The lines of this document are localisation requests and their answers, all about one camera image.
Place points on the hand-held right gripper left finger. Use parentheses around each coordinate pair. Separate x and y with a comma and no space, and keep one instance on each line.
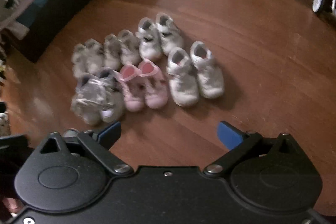
(110,133)

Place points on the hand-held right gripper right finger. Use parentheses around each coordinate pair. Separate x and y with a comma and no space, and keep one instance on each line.
(229,136)

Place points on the white lace-up sneaker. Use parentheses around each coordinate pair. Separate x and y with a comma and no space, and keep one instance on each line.
(115,103)
(88,103)

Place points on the pink sock shoe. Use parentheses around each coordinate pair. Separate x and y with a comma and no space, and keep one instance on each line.
(156,90)
(132,95)

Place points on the white sneaker with black stripes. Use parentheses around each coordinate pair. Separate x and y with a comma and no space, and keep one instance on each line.
(210,77)
(183,87)

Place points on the beige sneaker with brown mark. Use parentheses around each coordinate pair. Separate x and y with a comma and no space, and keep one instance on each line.
(80,62)
(94,57)

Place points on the white patterned sock shoe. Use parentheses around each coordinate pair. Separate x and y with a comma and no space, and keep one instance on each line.
(111,54)
(130,50)

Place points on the dark bed frame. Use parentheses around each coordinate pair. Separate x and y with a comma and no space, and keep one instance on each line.
(78,3)

